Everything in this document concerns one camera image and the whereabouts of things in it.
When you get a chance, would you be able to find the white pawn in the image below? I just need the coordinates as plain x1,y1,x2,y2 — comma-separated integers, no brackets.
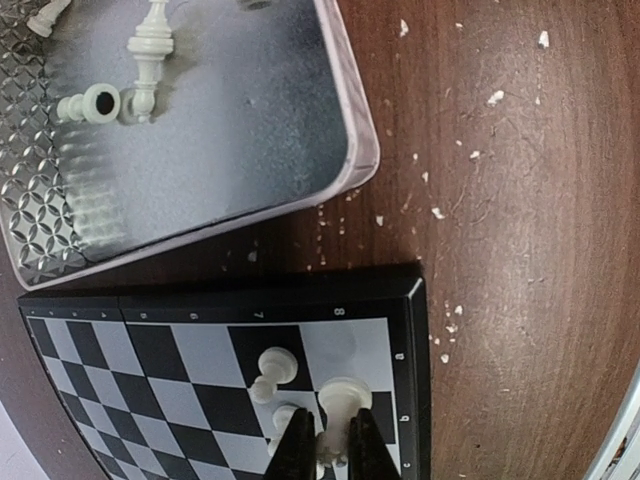
267,404,316,458
249,347,298,404

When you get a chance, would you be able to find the pink plastic basket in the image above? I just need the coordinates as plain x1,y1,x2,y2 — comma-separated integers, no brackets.
1,1,380,290

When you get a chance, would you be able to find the black white chessboard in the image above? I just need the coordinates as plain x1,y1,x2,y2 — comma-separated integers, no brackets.
18,264,431,479

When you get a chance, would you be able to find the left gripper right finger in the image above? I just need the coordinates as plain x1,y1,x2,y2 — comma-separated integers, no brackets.
347,408,400,480

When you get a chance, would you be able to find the white chess piece pile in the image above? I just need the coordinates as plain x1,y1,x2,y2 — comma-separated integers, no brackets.
1,1,299,134

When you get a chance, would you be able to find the front aluminium rail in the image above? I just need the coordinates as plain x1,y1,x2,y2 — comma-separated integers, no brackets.
584,367,640,480

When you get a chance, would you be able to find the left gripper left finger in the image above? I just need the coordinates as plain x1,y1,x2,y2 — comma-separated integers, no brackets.
263,407,318,480

